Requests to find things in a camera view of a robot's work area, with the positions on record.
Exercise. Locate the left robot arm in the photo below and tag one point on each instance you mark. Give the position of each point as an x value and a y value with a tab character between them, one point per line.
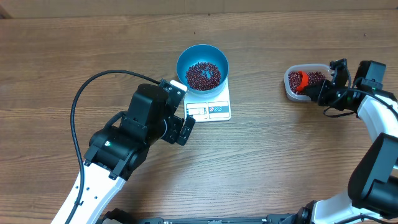
122	146

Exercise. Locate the red measuring scoop blue handle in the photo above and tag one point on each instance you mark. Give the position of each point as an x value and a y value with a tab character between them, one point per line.
304	82

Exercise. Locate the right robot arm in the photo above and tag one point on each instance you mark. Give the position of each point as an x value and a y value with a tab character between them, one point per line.
372	189

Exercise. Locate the white kitchen scale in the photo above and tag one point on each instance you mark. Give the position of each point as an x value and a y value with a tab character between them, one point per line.
214	106

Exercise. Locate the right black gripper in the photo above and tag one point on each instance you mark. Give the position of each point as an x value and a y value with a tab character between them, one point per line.
323	88

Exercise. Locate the red beans in bowl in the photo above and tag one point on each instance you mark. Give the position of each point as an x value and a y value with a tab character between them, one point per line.
203	76

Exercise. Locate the blue bowl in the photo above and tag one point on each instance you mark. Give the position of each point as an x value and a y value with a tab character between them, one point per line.
202	53

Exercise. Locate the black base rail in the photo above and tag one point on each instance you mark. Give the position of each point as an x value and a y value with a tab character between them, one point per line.
118	216

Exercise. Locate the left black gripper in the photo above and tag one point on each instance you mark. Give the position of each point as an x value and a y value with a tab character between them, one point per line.
173	135

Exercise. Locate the clear plastic container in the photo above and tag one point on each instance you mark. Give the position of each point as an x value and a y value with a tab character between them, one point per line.
312	67

